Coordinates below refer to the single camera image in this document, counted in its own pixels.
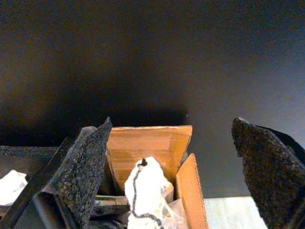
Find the white crumpled paper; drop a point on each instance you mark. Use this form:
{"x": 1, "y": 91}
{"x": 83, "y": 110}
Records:
{"x": 150, "y": 186}

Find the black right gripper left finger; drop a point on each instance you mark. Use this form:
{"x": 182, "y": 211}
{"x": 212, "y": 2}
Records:
{"x": 78, "y": 171}

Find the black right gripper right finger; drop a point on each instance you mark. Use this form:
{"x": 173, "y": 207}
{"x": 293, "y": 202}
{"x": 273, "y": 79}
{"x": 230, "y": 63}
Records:
{"x": 269, "y": 171}

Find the black cabinet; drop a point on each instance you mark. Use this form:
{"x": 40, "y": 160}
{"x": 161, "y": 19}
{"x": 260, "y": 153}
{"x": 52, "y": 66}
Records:
{"x": 152, "y": 59}

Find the white crumpled tissue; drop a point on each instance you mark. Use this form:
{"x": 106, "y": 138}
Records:
{"x": 12, "y": 186}

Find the clear plastic bag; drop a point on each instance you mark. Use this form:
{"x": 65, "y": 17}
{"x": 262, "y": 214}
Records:
{"x": 177, "y": 212}

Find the brown cardboard box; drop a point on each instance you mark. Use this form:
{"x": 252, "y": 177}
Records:
{"x": 147, "y": 143}

